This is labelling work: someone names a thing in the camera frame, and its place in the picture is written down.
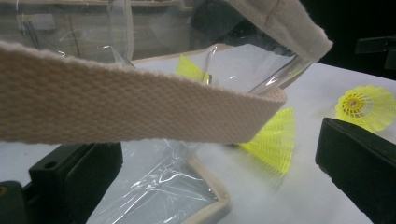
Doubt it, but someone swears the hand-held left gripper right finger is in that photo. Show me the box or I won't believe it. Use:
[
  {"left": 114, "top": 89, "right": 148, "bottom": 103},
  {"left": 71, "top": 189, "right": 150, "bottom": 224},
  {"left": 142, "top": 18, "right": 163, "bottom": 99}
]
[{"left": 315, "top": 117, "right": 396, "bottom": 224}]

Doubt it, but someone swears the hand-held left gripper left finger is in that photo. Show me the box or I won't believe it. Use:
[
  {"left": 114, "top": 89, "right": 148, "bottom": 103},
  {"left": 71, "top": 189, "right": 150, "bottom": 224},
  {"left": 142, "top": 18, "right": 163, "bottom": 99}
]
[{"left": 29, "top": 142, "right": 124, "bottom": 224}]

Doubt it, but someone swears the yellow shuttlecock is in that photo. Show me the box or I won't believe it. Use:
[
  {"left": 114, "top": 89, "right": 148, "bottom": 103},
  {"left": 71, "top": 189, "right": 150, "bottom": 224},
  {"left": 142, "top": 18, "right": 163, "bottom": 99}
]
[
  {"left": 334, "top": 85, "right": 396, "bottom": 133},
  {"left": 237, "top": 106, "right": 297, "bottom": 175},
  {"left": 176, "top": 54, "right": 214, "bottom": 85}
]

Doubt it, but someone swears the clear plastic bag beige trim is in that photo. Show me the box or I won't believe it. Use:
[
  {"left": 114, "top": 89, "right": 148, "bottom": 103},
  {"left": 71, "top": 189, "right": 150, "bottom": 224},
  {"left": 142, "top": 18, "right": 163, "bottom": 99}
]
[{"left": 0, "top": 0, "right": 334, "bottom": 224}]

